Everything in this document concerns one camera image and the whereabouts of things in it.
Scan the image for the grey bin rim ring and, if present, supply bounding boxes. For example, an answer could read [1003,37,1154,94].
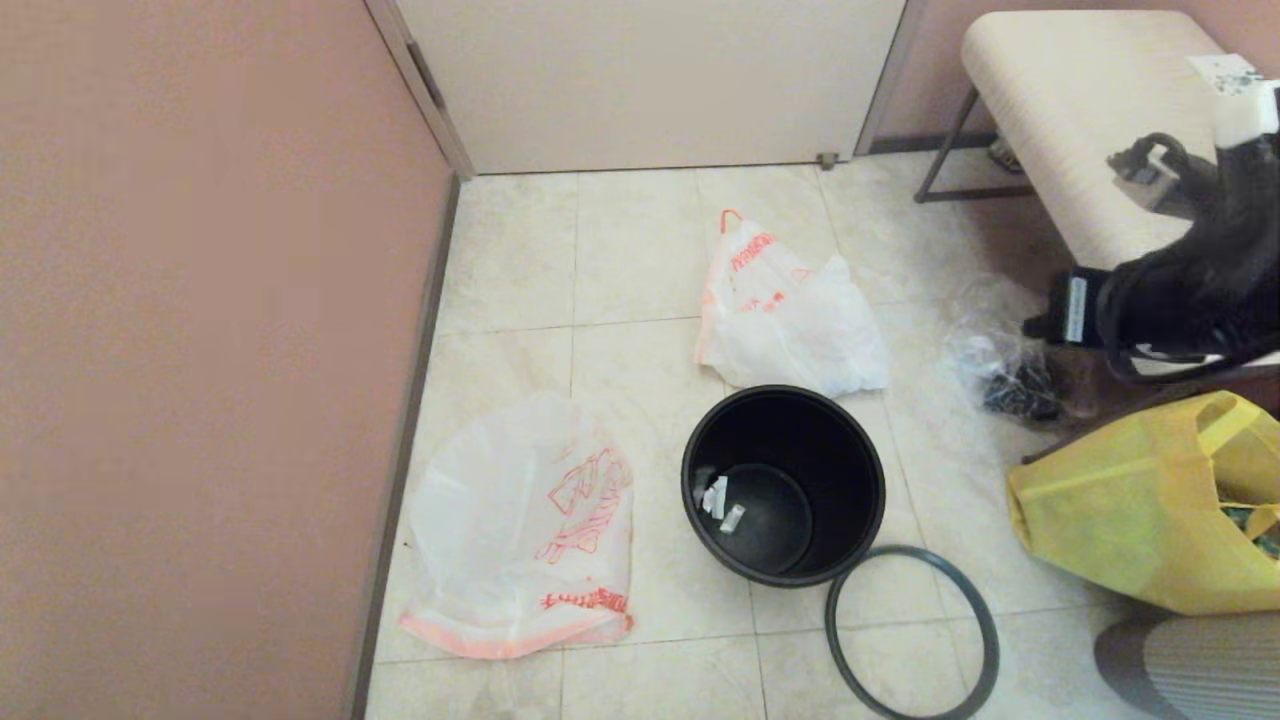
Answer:
[825,545,1001,720]

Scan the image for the white red-print trash bag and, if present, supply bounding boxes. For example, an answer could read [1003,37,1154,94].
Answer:
[400,393,637,661]
[694,208,893,399]

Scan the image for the clear plastic bag black contents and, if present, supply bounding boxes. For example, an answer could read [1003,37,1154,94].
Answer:
[940,275,1096,426]

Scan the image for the yellow fabric bag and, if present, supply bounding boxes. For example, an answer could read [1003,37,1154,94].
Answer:
[1005,390,1280,616]

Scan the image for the black trash bin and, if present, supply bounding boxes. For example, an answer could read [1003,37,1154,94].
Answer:
[680,384,887,588]

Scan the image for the beige wood-grain table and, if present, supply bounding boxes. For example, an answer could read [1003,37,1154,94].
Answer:
[960,10,1280,467]

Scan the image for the black-and-white printed paper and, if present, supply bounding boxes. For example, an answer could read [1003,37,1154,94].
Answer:
[1185,55,1266,96]

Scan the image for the grey striped rounded object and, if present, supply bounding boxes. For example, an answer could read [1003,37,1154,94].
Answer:
[1093,612,1280,720]

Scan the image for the white door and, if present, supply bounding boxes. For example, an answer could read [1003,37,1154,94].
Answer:
[395,0,906,179]

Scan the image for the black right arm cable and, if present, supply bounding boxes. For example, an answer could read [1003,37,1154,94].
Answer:
[1095,132,1280,389]

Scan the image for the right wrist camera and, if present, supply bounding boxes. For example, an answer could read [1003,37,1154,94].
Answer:
[1213,78,1280,251]

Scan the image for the dark metal table frame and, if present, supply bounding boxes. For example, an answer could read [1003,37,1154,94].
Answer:
[912,88,1036,206]

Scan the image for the dark wall baseboard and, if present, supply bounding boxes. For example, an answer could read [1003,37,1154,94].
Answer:
[345,175,463,720]

